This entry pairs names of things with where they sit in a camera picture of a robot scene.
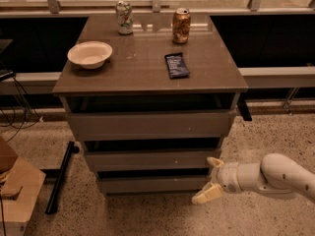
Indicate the grey drawer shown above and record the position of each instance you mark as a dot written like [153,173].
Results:
[146,126]
[150,160]
[151,185]

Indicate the grey bottom drawer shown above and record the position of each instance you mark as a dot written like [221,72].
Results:
[151,185]

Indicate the black metal floor bar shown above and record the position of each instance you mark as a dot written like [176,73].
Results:
[52,205]

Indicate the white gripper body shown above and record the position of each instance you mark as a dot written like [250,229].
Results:
[226,177]

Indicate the cardboard box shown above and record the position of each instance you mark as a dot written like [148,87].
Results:
[20,186]

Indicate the grey middle drawer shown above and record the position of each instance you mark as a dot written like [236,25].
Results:
[150,160]

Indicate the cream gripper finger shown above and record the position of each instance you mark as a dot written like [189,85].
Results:
[209,193]
[215,162]

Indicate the grey top drawer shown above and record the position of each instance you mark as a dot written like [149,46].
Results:
[146,126]

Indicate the white paper bowl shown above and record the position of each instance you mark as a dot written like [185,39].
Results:
[90,55]

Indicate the black bar behind cabinet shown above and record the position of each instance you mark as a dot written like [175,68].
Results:
[243,108]

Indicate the white green soda can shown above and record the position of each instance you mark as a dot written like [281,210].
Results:
[124,17]

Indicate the dark blue snack packet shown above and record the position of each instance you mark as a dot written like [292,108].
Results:
[176,66]

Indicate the orange soda can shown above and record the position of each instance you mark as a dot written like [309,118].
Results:
[181,25]

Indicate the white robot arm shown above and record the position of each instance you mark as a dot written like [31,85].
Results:
[275,176]

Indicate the grey drawer cabinet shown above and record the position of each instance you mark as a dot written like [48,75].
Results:
[135,79]

